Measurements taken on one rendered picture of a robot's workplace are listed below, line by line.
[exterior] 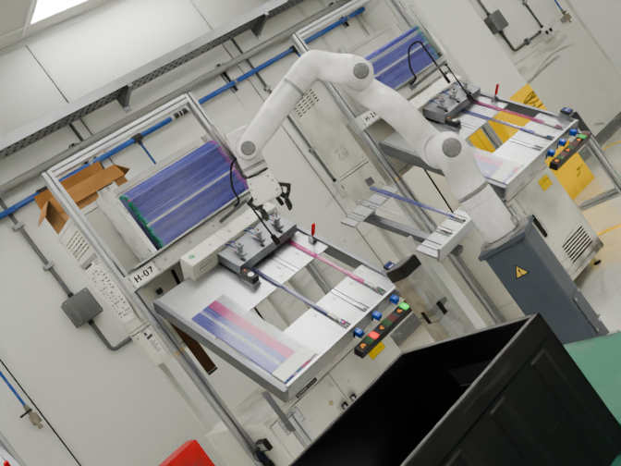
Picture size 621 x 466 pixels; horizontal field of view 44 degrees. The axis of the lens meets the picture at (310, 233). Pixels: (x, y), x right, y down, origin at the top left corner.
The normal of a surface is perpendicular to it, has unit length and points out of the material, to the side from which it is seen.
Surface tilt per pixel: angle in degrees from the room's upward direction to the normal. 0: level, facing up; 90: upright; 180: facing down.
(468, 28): 90
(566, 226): 90
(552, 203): 90
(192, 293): 47
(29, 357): 90
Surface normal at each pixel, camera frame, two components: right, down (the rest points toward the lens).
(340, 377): 0.46, -0.29
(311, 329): -0.07, -0.76
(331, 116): -0.66, 0.51
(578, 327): -0.40, 0.34
